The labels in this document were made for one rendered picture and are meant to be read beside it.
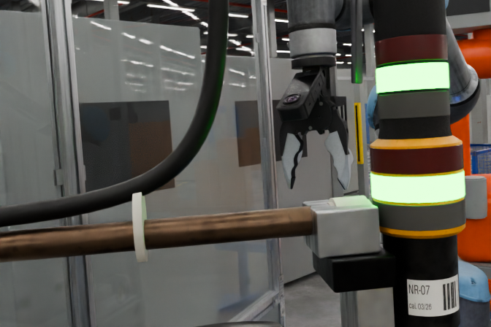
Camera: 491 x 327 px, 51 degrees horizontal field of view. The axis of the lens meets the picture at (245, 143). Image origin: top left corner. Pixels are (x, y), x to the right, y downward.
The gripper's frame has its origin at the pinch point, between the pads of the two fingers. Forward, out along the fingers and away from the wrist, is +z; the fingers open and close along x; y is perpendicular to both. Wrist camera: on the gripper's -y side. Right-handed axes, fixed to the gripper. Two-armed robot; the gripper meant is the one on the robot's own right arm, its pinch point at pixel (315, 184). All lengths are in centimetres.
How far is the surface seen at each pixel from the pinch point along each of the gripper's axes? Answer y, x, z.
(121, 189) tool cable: -59, -14, -8
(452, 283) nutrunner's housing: -51, -27, -3
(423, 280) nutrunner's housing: -52, -25, -3
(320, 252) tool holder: -55, -22, -5
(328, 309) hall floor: 306, 115, 147
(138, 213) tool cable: -59, -15, -7
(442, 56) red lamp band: -51, -27, -14
